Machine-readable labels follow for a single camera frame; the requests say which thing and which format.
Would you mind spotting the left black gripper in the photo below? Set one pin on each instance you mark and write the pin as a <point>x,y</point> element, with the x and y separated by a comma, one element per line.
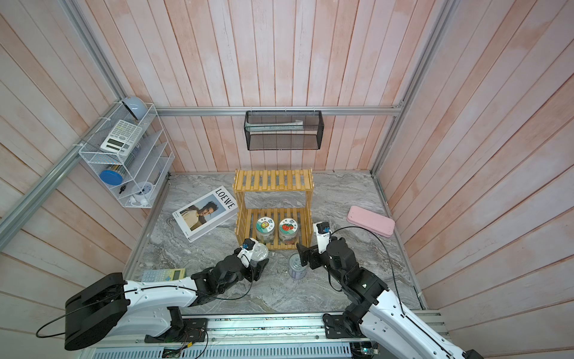
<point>254,273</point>

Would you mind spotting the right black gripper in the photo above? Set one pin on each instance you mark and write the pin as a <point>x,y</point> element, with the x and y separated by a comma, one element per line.
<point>306,253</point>

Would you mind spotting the silver tin can purple label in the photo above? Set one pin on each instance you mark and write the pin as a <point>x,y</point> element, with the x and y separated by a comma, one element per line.
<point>295,269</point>

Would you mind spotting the glass jar tomato lid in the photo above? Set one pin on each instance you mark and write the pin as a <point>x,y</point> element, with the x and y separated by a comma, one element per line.
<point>288,231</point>

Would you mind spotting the glass jar sunflower lid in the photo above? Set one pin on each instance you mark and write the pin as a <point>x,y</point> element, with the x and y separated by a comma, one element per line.
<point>265,230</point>

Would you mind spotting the bamboo two-tier shelf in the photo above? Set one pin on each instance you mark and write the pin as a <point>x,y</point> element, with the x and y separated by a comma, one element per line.
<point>273,186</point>

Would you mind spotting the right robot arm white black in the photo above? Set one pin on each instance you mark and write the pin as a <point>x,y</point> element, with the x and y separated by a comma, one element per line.
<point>375,311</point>

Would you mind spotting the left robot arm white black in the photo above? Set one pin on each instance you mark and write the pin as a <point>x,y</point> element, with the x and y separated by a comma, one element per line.
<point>114,306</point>

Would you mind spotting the pink plastic case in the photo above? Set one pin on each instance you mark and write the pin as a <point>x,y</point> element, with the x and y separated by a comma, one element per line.
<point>372,221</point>

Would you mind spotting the Loewe magazine book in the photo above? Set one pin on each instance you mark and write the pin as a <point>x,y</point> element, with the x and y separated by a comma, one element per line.
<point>198,218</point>

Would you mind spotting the yellow green calculator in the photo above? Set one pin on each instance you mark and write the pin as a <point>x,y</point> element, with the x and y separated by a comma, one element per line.
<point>160,275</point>

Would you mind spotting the papers in mesh basket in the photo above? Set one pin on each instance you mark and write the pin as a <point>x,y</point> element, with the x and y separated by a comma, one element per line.
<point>273,128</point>

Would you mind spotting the white cup in rack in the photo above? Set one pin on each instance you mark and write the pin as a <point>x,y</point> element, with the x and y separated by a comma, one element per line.
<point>142,195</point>

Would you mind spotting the white desk calculator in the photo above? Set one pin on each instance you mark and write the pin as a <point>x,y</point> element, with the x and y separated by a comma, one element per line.
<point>122,138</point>

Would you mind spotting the light blue round gadget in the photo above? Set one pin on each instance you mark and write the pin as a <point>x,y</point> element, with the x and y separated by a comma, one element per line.
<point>136,107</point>

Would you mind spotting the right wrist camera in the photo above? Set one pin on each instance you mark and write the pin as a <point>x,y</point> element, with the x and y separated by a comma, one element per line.
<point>322,234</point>

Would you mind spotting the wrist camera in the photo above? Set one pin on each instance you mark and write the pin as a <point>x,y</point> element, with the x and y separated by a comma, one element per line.
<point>248,247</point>
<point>322,234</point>

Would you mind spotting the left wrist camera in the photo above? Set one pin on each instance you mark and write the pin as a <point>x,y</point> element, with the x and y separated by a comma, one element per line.
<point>248,247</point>

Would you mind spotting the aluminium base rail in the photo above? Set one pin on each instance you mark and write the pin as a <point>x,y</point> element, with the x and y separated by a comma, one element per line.
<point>247,336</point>

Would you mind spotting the black mesh wall basket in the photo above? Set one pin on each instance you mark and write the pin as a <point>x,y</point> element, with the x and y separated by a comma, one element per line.
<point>308,139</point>

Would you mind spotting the white wire wall rack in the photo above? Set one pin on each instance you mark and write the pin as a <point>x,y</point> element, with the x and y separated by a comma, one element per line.
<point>149,161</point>

